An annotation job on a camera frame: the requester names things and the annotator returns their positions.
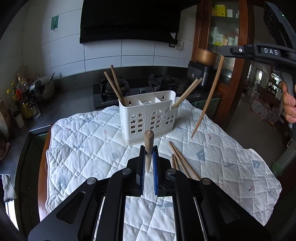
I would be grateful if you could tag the white pot with lid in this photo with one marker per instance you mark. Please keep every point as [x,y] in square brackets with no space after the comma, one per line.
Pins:
[43,87]

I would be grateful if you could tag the right hand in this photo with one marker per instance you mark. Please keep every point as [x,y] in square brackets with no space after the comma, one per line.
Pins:
[288,104]

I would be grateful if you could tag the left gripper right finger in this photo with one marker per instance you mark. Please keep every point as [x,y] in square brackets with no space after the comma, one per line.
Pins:
[202,210]

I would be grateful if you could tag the grey dish rag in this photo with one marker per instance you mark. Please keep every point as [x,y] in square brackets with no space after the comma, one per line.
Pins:
[9,191]

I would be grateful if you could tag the copper inner pot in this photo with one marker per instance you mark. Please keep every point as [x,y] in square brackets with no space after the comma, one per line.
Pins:
[205,57]

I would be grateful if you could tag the dark sauce bottle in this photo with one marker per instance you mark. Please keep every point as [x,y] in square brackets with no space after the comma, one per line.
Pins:
[24,96]

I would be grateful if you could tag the white plastic utensil holder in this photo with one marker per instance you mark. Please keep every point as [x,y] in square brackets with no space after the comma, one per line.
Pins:
[148,111]

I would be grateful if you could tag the black rice cooker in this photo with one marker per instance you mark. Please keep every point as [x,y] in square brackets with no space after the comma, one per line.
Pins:
[198,70]

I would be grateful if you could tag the black range hood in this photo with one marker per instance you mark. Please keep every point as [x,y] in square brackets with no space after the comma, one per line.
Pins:
[129,20]

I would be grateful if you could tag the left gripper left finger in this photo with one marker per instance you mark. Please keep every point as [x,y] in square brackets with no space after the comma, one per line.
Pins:
[96,209]

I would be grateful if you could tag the green wall hook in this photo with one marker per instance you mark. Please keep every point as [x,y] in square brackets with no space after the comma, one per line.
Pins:
[54,23]

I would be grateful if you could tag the black gas stove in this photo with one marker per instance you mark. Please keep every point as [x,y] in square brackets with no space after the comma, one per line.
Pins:
[104,95]

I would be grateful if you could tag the white wall socket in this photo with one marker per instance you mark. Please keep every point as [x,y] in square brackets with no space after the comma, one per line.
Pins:
[179,45]

